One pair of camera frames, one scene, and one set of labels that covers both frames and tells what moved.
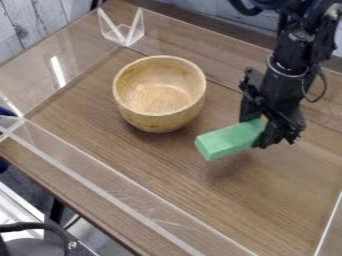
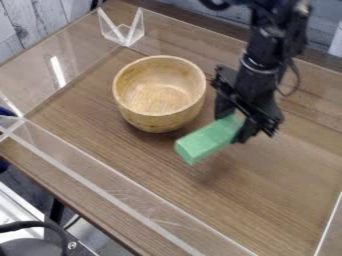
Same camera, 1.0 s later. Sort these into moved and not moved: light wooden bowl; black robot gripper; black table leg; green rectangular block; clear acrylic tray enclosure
Moved: green rectangular block; black robot gripper
Not moved: light wooden bowl; black table leg; clear acrylic tray enclosure
